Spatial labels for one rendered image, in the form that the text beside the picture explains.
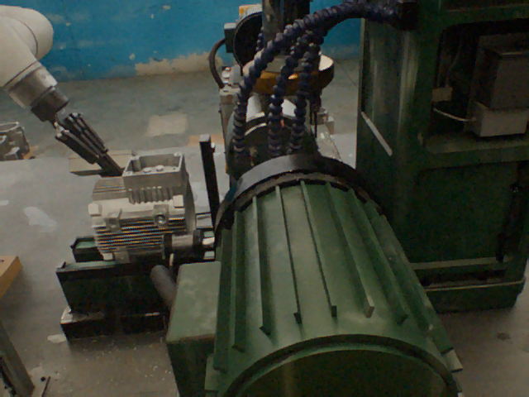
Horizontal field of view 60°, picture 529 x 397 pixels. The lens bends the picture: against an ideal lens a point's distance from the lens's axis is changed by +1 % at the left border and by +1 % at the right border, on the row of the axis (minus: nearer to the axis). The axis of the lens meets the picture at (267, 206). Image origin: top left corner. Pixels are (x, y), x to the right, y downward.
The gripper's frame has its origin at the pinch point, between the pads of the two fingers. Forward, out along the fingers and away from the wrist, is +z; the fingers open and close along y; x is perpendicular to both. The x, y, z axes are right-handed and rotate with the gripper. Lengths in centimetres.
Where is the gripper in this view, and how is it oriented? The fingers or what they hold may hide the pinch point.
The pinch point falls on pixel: (111, 168)
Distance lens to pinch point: 111.6
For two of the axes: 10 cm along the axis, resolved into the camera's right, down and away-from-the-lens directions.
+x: -8.3, 5.0, 2.5
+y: -0.5, -5.1, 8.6
